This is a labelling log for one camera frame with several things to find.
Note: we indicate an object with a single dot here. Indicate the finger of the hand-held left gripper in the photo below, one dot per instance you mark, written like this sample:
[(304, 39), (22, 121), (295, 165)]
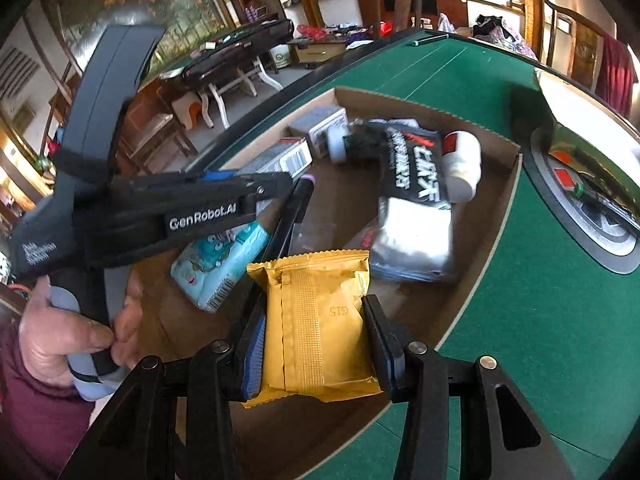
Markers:
[(270, 185), (220, 176)]

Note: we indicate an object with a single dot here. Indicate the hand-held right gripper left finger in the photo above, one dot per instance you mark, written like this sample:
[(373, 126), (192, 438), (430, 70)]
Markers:
[(254, 355)]

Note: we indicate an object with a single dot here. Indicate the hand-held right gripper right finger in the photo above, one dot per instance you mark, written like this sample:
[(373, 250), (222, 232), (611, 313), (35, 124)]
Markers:
[(390, 355)]

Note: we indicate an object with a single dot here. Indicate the pink capped black marker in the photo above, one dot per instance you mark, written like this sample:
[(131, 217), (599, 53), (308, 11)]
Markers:
[(295, 205)]

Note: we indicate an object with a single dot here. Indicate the yellow snack packet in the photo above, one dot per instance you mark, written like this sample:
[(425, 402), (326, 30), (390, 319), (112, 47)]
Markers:
[(320, 325)]

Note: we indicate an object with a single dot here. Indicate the small grey and white box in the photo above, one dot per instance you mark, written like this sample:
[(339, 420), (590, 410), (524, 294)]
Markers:
[(325, 127)]

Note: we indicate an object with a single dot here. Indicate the brown cardboard box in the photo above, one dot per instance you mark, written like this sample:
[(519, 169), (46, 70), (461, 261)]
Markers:
[(350, 200)]

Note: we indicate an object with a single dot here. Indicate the black pouch with red crab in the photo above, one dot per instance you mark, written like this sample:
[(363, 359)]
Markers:
[(410, 170)]

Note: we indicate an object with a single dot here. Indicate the person's left forearm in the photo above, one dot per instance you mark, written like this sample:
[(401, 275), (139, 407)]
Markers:
[(35, 420)]

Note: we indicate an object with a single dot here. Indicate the person's left hand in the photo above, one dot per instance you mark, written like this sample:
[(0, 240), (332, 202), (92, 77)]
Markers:
[(50, 340)]

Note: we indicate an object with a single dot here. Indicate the small grey box with barcode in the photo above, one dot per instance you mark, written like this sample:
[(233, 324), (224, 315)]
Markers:
[(295, 157)]

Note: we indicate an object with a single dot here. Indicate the wooden cushioned chair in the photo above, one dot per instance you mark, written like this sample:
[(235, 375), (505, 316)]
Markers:
[(155, 127)]

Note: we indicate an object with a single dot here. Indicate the orange and white stool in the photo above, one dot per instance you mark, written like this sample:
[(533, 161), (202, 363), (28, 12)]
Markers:
[(190, 110)]

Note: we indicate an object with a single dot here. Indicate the white capped dark tube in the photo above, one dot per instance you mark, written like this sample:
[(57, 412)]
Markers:
[(337, 145)]

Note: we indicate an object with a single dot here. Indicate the light blue tissue packet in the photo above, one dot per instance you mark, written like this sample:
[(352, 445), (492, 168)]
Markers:
[(215, 270)]

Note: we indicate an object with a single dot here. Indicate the white bucket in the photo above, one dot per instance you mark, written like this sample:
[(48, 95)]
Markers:
[(281, 57)]

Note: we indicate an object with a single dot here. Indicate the dark mahjong table white legs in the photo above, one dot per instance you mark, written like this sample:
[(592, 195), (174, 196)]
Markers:
[(235, 45)]

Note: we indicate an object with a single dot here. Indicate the red plastic bag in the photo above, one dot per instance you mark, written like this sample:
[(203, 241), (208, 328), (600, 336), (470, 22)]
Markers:
[(310, 31)]

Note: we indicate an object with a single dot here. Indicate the white bottle with red label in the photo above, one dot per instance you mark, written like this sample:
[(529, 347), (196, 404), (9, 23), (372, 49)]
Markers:
[(462, 170)]

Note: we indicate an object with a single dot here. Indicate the red paper bag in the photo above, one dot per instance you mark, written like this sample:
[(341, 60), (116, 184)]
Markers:
[(384, 29)]

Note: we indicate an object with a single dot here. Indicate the black pen with green tip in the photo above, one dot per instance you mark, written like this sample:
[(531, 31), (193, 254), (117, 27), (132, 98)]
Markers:
[(429, 40)]

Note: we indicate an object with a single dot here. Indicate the round mahjong table console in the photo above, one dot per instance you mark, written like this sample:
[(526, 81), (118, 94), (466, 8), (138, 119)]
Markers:
[(555, 195)]

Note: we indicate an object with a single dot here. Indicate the white plastic bag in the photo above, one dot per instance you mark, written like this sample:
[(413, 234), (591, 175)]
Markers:
[(445, 24)]

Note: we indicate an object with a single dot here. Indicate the green capped black marker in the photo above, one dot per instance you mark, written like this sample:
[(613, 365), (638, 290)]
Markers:
[(580, 190)]

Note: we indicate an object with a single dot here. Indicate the pile of clothes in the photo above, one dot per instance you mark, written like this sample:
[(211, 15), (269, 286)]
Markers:
[(505, 35)]

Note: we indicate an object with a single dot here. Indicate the gold and white box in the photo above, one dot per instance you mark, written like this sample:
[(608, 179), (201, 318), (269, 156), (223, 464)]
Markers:
[(590, 110)]

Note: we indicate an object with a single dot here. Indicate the wooden chair with gold panel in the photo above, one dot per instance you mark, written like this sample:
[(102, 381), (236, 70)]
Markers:
[(582, 55)]

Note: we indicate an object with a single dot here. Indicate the dark red cloth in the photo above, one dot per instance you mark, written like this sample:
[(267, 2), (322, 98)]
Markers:
[(617, 75)]

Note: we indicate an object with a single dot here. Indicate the floral wall painting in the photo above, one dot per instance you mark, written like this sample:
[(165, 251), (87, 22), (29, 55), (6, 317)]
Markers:
[(140, 5)]

